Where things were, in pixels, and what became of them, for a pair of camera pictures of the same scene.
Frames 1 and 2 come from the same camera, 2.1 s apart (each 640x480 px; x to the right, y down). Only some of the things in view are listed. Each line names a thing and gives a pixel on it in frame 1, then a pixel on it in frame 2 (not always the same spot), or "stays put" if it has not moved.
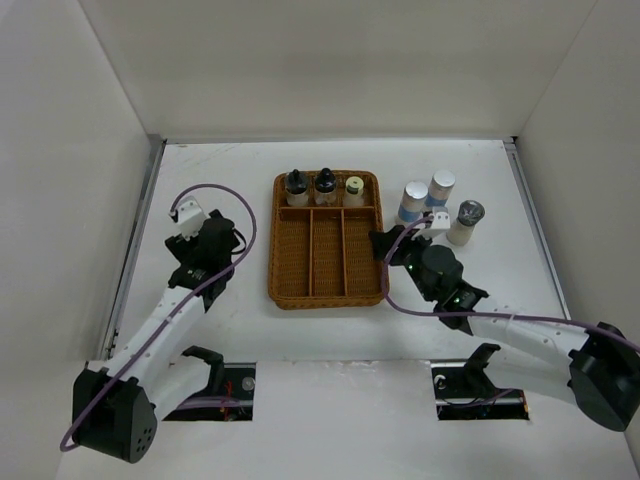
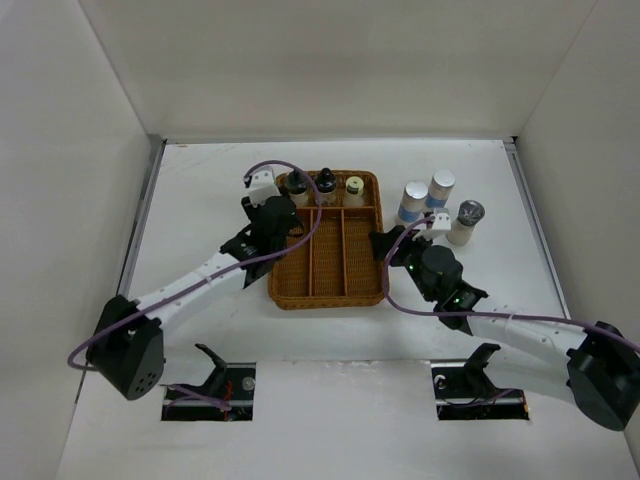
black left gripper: x=185 y=249 -> x=250 y=208
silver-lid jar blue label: x=413 y=201 stays put
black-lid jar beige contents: x=325 y=192 stays put
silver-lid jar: x=440 y=188 stays put
